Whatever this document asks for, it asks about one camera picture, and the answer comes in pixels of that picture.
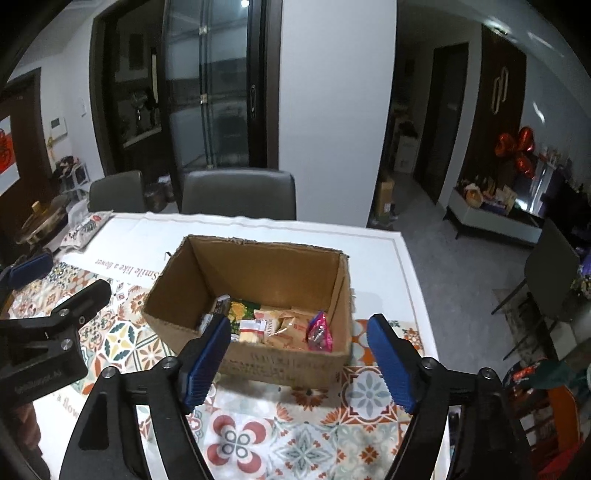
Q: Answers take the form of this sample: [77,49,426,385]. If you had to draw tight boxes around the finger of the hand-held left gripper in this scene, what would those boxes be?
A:
[46,279,113,330]
[0,251,55,301]

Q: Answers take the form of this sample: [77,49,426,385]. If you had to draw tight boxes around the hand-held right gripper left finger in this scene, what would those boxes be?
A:
[59,315,232,480]

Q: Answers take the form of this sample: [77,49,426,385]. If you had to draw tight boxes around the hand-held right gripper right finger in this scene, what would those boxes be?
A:
[367,314,534,480]

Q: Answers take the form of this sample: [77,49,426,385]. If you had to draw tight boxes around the dark stick snack packet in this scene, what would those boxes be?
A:
[202,295,232,334]

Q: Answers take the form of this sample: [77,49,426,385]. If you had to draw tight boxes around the white snack packet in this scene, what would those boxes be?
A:
[240,310,282,344]

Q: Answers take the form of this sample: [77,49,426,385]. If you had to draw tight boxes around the green gold snack packet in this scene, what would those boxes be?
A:
[229,300,259,324]

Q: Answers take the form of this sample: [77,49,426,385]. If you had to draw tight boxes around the cardboard box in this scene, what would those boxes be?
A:
[142,234,354,386]

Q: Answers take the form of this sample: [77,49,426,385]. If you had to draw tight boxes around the person's left forearm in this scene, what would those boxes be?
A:
[0,401,51,480]

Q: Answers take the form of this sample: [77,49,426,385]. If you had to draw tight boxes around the metal hot pot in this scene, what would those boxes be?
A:
[18,194,70,245]

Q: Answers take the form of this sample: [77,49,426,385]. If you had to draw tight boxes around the white printed snack bag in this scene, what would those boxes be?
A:
[60,210,114,252]

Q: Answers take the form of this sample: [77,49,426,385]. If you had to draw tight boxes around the pink candy packet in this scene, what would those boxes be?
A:
[307,311,333,352]

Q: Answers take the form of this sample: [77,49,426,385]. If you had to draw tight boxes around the white storage rack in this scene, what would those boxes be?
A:
[53,157,90,192]

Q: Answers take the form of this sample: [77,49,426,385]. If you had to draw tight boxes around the grey dining chair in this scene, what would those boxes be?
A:
[89,170,146,213]
[181,170,297,221]

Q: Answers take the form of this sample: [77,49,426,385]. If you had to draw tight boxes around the red paper door decoration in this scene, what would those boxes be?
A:
[0,115,21,195]

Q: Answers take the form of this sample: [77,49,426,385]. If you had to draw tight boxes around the patterned tablecloth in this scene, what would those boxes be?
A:
[9,211,451,480]

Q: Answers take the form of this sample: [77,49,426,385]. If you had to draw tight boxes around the brown entrance door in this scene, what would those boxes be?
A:
[0,69,51,208]

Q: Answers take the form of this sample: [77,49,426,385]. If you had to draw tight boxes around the brown carton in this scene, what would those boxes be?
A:
[374,173,397,217]

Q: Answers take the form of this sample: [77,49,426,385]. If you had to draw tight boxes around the white low cabinet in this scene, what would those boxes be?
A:
[443,187,543,250]

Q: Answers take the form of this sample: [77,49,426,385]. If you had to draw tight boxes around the orange wooden chair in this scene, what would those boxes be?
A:
[503,360,591,480]

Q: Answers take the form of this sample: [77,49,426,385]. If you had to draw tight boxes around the dark side chair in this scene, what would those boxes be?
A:
[492,217,591,361]

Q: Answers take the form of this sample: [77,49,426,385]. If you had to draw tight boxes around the goods pile on cabinet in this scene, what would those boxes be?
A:
[455,178,518,215]

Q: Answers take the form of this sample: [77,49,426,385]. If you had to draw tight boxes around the white carton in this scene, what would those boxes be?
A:
[396,134,419,174]

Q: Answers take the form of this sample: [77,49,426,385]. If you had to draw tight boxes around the dark interior door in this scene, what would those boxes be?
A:
[413,42,469,206]

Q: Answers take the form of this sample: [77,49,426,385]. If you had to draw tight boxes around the glass sliding door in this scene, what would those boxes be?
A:
[164,0,269,169]

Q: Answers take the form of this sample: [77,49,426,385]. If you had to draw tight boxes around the red heart balloons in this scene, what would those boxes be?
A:
[495,127,539,181]

